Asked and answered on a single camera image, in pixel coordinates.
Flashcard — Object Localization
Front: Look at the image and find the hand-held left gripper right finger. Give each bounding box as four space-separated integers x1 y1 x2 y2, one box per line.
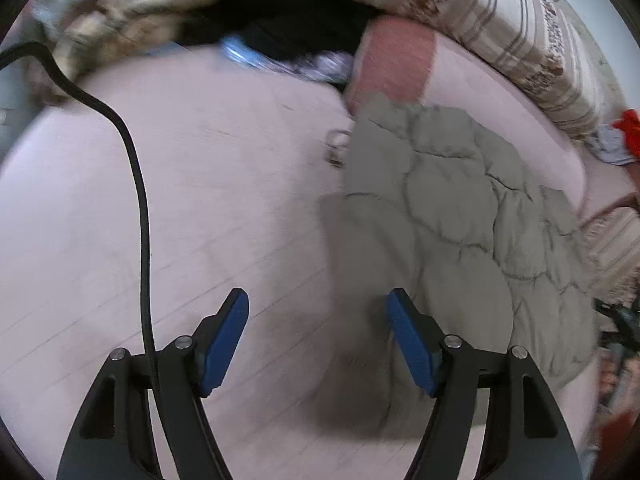
385 287 584 480

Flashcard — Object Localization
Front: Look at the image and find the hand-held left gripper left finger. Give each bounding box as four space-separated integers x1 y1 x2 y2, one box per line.
56 287 250 480

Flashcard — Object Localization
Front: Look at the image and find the olive green hooded puffer jacket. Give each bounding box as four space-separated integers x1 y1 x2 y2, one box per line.
318 94 601 441

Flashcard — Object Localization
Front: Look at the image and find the striped fringed cushion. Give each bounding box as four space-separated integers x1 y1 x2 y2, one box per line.
580 205 640 301

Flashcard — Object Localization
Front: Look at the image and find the pink quilted bed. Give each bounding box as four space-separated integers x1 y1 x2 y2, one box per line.
0 45 608 480

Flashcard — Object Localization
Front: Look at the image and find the grey blue cloth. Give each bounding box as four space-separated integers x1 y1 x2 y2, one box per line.
582 125 638 166

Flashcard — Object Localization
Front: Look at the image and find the red cloth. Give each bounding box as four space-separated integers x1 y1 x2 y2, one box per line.
612 108 640 156

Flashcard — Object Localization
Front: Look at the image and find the pink bolster pillow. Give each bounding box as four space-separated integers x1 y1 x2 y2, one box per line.
342 15 591 216

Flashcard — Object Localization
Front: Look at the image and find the blue plastic bag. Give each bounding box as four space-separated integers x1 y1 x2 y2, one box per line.
220 35 356 83

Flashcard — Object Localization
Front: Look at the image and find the black clothing pile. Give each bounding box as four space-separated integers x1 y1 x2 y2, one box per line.
175 0 386 68

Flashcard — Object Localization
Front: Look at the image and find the striped floral folded quilt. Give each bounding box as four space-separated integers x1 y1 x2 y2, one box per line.
280 0 613 141

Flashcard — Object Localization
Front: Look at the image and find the brown beige patterned blanket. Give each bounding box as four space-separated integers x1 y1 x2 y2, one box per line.
30 0 281 106

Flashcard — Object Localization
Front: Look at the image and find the black cable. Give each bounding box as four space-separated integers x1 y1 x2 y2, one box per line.
0 41 163 396

